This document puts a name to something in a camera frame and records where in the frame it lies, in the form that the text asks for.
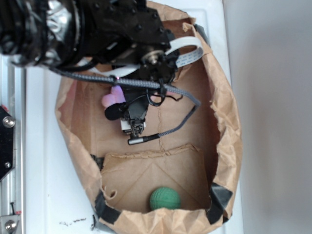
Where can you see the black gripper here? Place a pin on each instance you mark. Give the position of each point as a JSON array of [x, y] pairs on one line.
[[127, 32]]

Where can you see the pink plush bunny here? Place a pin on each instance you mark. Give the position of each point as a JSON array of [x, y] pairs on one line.
[[116, 95]]

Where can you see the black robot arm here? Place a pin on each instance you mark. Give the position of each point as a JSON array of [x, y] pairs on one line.
[[60, 33]]

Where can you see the brown paper bag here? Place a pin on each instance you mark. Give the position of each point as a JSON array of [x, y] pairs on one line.
[[201, 161]]

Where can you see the green textured ball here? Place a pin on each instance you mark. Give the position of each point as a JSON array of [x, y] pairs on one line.
[[165, 197]]

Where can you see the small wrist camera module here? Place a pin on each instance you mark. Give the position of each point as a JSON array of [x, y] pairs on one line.
[[132, 115]]

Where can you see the aluminium frame rail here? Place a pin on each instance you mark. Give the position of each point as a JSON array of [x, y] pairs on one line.
[[12, 188]]

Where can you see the black metal bracket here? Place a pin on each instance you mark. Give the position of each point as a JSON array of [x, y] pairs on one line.
[[7, 136]]

